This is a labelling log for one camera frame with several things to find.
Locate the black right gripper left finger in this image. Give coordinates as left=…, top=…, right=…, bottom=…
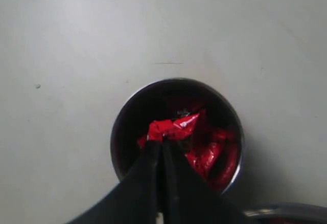
left=70, top=141, right=161, bottom=223

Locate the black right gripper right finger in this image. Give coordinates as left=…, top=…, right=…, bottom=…
left=162, top=141, right=258, bottom=223

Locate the stainless steel cup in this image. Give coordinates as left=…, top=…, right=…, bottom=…
left=110, top=78, right=244, bottom=180

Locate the stainless steel bowl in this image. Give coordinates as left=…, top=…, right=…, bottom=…
left=244, top=203, right=326, bottom=223

